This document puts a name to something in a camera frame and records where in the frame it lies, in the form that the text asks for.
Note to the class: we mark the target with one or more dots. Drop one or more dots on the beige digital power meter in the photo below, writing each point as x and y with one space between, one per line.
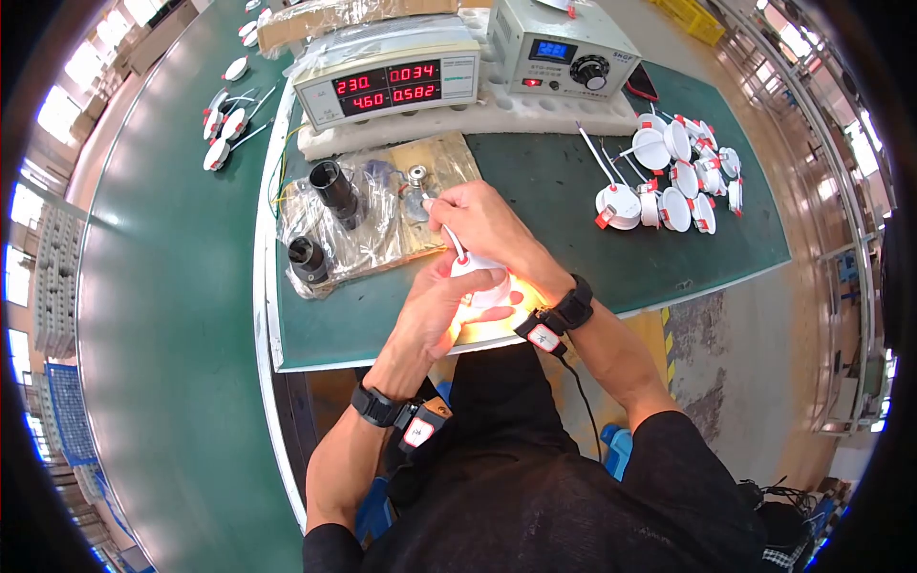
387 82

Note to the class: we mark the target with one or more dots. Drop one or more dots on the person's right fingers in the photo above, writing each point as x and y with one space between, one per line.
450 226

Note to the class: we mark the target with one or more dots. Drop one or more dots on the large black lamp socket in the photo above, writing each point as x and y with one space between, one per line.
337 193

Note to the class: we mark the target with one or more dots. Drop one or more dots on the yellow plastic crate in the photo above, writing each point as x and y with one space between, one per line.
691 18

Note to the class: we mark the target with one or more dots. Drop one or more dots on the small black lamp socket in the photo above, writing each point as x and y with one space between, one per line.
309 259

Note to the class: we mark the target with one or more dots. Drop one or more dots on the pile of white downlights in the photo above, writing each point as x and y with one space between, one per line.
680 183

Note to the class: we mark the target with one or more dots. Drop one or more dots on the grey voltage regulator box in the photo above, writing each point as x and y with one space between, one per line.
559 50

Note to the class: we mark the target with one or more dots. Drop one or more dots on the person's left hand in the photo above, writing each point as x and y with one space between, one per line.
423 322

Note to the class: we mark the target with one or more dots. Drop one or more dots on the group of white downlights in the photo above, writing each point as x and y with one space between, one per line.
222 125

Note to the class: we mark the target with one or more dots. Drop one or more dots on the silver metal lamp socket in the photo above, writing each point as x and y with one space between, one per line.
417 176

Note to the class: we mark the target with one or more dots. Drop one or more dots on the white foam tray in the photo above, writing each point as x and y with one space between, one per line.
458 125

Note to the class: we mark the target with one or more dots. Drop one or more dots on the green conveyor belt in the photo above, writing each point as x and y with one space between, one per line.
179 322

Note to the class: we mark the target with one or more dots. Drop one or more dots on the person's body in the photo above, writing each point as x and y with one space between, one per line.
544 501

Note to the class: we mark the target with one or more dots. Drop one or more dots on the blue plastic crate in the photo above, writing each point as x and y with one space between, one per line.
70 412

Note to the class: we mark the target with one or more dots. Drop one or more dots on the red cased phone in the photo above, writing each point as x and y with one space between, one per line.
642 82

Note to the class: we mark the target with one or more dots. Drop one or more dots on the person's left index finger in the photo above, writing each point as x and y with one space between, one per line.
491 316

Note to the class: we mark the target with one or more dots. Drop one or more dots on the person's right index finger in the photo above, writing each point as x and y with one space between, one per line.
440 203

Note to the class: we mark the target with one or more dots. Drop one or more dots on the metal frame rack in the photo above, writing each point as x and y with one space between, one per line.
824 179

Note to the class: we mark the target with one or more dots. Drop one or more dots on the person's right hand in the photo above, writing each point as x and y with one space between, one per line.
494 226

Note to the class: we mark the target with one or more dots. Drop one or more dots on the green table mat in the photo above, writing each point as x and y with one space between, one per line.
544 186

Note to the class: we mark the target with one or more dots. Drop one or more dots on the stack of grey crates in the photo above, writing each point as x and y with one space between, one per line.
59 279

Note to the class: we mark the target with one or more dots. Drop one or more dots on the person's left thumb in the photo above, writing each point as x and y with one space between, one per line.
483 281

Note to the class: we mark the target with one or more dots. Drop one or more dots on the black wrist band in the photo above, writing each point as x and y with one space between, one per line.
566 315
390 412

